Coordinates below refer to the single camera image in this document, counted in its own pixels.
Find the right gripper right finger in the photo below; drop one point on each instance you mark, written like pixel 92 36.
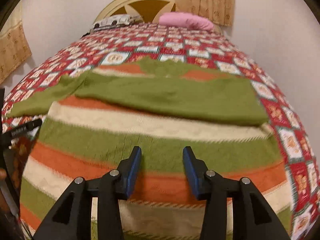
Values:
pixel 253 217

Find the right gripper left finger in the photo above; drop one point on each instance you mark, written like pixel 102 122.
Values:
pixel 70 216

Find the striped green orange knit sweater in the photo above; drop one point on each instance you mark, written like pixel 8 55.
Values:
pixel 93 120

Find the red patchwork teddy bedspread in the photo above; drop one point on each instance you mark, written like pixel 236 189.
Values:
pixel 207 50

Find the beige side curtain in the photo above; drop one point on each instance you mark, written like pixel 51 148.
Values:
pixel 13 43

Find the white car shaped pillow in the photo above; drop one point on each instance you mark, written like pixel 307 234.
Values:
pixel 116 21

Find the pink pillow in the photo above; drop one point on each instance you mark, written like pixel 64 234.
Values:
pixel 186 20

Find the cream wooden headboard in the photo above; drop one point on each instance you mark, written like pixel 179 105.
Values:
pixel 149 10

